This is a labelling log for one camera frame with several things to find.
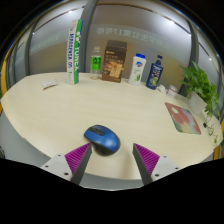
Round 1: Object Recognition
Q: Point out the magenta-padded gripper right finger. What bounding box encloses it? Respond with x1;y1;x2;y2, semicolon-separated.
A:
132;143;182;186

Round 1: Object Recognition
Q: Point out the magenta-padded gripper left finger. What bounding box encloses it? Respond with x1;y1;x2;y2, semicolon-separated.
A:
40;142;93;186

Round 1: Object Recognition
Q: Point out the blue computer mouse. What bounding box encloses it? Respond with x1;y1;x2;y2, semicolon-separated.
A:
83;124;121;156

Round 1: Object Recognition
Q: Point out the floral print mouse pad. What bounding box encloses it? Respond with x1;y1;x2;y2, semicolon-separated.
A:
164;101;202;136

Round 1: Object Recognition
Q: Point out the crumpled white tissue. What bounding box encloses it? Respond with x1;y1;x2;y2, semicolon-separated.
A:
156;84;167;94

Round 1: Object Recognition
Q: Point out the small white blister pack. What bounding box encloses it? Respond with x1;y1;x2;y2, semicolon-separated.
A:
41;78;59;90

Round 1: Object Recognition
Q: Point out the potted green pothos plant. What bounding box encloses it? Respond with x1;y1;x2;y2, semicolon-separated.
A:
179;61;224;146

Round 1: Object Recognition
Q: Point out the dark blue pump bottle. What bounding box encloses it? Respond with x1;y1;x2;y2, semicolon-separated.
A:
145;54;164;91

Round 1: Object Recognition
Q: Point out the white blue-capped lotion bottle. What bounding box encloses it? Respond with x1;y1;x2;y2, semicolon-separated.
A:
127;53;147;86

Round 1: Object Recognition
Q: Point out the clear green-label drink bottle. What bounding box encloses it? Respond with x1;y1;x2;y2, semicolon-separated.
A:
89;45;103;81

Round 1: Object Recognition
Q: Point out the brown paper box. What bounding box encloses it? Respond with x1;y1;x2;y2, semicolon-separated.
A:
101;39;128;84

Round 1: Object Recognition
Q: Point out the green white shuttlecock tube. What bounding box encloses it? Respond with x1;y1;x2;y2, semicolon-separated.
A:
66;19;83;85

